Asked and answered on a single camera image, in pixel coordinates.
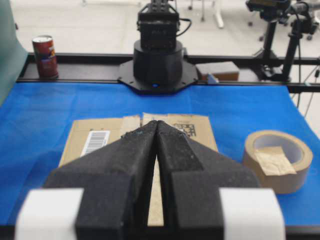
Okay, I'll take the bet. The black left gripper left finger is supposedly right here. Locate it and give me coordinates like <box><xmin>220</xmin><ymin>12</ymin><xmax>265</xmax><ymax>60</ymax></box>
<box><xmin>14</xmin><ymin>120</ymin><xmax>159</xmax><ymax>240</ymax></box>

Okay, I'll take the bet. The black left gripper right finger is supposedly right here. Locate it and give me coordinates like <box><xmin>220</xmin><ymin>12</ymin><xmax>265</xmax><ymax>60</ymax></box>
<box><xmin>155</xmin><ymin>120</ymin><xmax>286</xmax><ymax>240</ymax></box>

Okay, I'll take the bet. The brown cardboard box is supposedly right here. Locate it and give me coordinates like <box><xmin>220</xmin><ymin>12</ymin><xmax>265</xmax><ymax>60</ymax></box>
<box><xmin>46</xmin><ymin>113</ymin><xmax>217</xmax><ymax>230</ymax></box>

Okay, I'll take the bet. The brown packing tape roll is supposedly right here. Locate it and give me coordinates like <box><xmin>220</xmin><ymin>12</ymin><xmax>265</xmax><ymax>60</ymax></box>
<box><xmin>242</xmin><ymin>130</ymin><xmax>313</xmax><ymax>194</ymax></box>

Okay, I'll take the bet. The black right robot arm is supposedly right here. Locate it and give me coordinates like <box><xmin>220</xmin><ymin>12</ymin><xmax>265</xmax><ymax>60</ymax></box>
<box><xmin>118</xmin><ymin>0</ymin><xmax>198</xmax><ymax>94</ymax></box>

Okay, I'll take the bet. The small brown cardboard block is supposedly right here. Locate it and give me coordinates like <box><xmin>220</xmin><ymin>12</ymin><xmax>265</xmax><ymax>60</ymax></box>
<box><xmin>195</xmin><ymin>61</ymin><xmax>240</xmax><ymax>81</ymax></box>

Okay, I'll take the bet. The blue table cloth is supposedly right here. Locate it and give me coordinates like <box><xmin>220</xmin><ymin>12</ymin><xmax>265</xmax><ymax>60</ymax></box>
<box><xmin>0</xmin><ymin>83</ymin><xmax>320</xmax><ymax>225</ymax></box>

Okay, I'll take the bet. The red drink can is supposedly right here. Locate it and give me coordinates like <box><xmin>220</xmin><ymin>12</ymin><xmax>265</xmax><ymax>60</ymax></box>
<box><xmin>32</xmin><ymin>35</ymin><xmax>59</xmax><ymax>79</ymax></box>

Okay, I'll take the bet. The teal backdrop sheet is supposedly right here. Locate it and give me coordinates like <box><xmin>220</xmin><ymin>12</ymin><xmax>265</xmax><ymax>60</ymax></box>
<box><xmin>0</xmin><ymin>0</ymin><xmax>28</xmax><ymax>104</ymax></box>

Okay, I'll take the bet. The black table frame rail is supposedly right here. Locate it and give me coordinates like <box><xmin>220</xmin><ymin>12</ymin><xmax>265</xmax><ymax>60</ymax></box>
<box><xmin>16</xmin><ymin>53</ymin><xmax>320</xmax><ymax>95</ymax></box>

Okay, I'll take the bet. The black camera tripod stand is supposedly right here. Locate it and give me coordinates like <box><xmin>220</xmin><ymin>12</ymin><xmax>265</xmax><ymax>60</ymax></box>
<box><xmin>245</xmin><ymin>0</ymin><xmax>320</xmax><ymax>82</ymax></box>

